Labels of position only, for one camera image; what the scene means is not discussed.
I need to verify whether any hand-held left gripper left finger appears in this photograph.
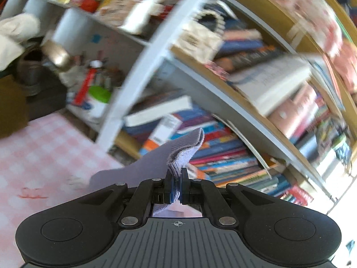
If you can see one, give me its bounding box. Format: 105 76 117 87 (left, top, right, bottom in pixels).
78 170 175 227

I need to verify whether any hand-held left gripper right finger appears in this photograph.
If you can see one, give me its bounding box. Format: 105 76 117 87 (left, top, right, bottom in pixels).
181 168 279 226

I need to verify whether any light purple sock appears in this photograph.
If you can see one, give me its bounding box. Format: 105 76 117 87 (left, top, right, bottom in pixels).
89 128 205 218

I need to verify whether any row of colourful books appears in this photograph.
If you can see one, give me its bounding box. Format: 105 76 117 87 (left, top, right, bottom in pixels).
123 89 315 207

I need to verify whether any tall orange and white box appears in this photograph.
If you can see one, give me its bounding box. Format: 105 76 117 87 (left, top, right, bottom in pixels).
141 114 182 156

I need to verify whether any white jar with green lid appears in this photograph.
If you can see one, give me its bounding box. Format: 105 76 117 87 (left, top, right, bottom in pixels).
83 85 112 118

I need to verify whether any pink checkered cartoon desk mat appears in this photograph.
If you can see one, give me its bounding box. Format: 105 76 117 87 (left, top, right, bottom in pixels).
0 113 131 268

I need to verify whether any white and wooden bookshelf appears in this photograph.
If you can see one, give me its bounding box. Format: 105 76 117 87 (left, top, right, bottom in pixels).
6 0 357 215

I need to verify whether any red tassel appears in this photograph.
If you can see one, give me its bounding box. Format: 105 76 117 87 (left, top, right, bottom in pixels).
73 67 97 106

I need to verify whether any pile of stacked books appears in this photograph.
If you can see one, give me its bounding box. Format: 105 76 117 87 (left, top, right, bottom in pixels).
205 25 349 171

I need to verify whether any black leather bag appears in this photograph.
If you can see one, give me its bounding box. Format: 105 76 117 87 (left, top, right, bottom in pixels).
15 47 69 120

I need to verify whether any gold round tin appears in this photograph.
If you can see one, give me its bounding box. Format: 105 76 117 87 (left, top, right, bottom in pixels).
42 40 72 70

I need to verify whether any white cloth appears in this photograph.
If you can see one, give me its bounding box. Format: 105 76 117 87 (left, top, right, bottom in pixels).
0 14 41 71

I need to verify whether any woven handbag with pearl handle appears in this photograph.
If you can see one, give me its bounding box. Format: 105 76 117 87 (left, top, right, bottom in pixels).
178 8 227 65

